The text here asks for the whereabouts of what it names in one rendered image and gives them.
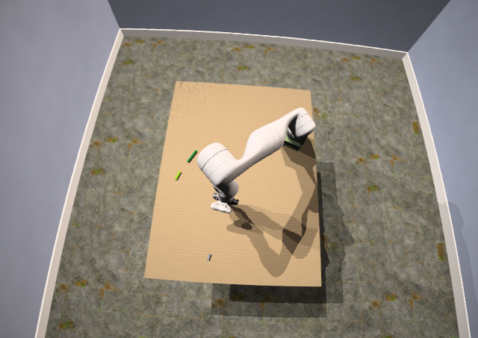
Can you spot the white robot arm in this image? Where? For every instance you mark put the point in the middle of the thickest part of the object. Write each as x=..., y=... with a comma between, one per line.
x=221, y=167

